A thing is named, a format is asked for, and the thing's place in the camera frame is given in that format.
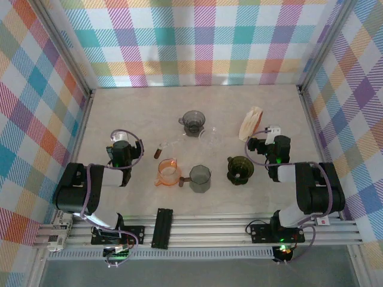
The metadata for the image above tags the paper coffee filter pack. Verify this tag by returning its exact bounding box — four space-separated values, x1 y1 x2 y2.
238 105 265 142

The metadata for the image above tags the dark green coffee dripper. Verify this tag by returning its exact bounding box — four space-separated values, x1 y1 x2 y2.
226 155 255 186

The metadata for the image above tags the clear plastic coffee dripper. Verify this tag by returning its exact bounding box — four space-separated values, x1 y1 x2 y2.
197 127 219 146

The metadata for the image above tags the orange plastic pitcher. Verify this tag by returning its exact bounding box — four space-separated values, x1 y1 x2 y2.
154 158 183 188

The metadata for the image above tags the grey cup with brown handle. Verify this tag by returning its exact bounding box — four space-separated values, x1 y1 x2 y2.
178 164 212 194

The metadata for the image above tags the grey plastic coffee dripper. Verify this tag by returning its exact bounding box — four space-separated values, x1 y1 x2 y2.
178 110 206 137

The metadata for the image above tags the white barcode label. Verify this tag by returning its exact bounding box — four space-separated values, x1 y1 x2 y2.
44 232 67 252
49 210 74 231

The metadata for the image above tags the black electronics board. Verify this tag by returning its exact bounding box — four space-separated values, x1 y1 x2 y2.
103 243 132 261
273 244 296 263

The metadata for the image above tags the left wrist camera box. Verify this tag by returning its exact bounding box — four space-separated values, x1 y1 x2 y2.
110 130 129 144

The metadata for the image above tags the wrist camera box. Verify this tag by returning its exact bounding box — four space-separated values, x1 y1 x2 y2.
110 130 129 144
265 125 282 145

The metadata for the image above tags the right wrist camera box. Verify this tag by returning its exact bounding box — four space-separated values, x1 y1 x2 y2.
265 125 282 145

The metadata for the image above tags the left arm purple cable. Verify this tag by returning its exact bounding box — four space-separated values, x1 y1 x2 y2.
79 129 145 268

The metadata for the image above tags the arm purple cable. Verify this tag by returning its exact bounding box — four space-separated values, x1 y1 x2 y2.
79 129 145 268
245 128 336 265

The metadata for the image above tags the aluminium side rail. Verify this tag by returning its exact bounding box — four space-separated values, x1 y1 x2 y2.
298 86 370 287
28 89 97 287

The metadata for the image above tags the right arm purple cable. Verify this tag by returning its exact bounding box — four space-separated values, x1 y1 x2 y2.
245 128 336 265

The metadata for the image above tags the black bracket on rail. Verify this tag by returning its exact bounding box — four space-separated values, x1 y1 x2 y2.
150 207 174 251

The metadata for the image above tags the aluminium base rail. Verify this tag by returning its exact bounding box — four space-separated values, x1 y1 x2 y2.
35 212 363 249

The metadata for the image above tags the aluminium frame post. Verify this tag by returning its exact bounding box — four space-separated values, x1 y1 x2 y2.
297 0 358 90
35 0 97 97

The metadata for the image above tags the grey slotted cable duct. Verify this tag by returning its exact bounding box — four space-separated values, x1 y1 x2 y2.
47 246 276 261

